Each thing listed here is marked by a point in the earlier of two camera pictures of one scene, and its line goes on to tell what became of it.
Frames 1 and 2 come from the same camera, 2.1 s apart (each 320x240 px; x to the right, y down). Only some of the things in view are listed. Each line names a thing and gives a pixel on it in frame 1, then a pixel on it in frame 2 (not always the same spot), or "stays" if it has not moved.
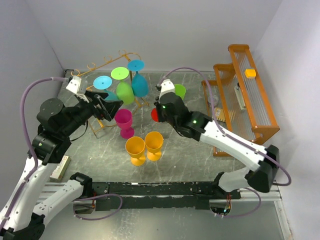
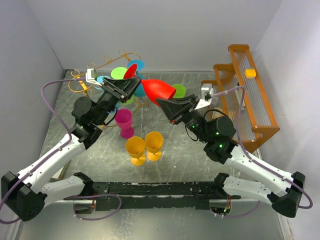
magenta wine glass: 123,120 stays
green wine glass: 124,92 stays
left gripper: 107,109 to 121,89
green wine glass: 180,90 stays
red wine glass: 154,115 to 157,89
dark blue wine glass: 140,86 stays
